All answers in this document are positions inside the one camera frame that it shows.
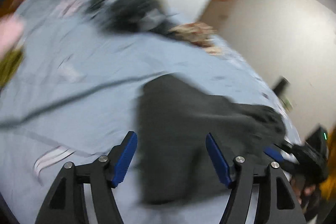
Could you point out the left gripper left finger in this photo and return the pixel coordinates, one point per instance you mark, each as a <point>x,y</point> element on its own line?
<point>65,200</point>

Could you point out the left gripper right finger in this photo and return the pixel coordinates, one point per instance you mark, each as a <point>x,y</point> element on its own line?
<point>276,202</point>

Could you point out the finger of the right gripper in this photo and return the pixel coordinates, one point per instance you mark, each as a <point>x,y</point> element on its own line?
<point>274,154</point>

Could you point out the dark grey sweatpants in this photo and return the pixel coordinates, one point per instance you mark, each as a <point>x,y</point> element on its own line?
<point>174,118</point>

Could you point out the pile of dark clothes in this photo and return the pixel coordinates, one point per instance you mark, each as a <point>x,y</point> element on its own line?
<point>131,16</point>

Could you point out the person's right hand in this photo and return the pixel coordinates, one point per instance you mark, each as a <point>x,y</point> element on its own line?
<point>307,194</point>

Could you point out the person in yellow top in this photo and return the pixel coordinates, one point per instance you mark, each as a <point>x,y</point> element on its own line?
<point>321,197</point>

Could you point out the black box on floor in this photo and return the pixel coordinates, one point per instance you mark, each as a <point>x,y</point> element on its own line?
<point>280,86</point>

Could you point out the blue floral duvet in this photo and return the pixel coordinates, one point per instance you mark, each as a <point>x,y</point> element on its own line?
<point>75,94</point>

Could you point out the beige patterned garment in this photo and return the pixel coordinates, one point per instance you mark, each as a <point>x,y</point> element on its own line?
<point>198,34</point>

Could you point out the olive knitted garment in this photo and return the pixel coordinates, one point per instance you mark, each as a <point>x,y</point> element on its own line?
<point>9,65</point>

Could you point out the wooden door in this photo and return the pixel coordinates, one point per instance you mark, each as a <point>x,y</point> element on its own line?
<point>217,12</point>

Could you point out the pink fluffy blanket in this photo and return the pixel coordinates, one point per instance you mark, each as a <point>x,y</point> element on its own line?
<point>12,28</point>

